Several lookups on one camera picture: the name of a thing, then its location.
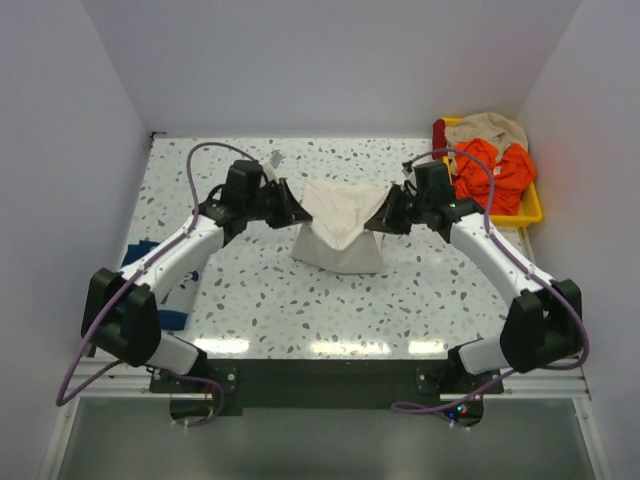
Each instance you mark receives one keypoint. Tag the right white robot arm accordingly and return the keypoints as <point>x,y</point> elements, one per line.
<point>544,320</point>

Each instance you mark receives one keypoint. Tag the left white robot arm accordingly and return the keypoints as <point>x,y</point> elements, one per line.
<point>121,310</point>

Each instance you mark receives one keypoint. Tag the orange t shirt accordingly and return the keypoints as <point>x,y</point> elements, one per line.
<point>512,175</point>

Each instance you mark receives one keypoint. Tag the red cloth in bin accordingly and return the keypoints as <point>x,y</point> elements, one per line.
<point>438,134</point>

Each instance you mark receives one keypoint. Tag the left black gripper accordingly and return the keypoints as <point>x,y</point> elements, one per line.
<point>280,205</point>

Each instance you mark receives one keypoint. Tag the yellow plastic bin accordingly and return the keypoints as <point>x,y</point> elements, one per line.
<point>530,211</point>

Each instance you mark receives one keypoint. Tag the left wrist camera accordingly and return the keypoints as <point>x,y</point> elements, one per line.
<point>271,165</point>

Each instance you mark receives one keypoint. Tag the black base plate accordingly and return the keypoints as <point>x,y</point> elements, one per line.
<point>229,387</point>

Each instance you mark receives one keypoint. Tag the folded blue white t shirt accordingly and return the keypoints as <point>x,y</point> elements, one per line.
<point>175,307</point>

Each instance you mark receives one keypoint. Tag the beige t shirt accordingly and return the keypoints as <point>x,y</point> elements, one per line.
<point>497,130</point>

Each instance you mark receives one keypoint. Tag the cream t shirt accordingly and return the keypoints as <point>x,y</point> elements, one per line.
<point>336,239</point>

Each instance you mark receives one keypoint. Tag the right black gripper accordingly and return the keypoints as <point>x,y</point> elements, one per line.
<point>395,210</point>

